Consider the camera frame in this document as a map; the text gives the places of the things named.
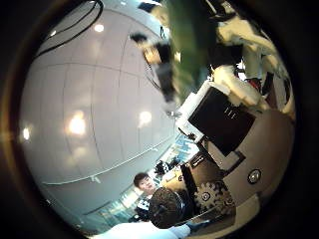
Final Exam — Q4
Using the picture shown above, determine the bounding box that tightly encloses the person with black-white shirt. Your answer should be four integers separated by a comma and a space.
132, 171, 159, 223

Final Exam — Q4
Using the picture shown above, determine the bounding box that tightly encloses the black cable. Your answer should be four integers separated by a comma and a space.
46, 0, 98, 44
35, 0, 106, 58

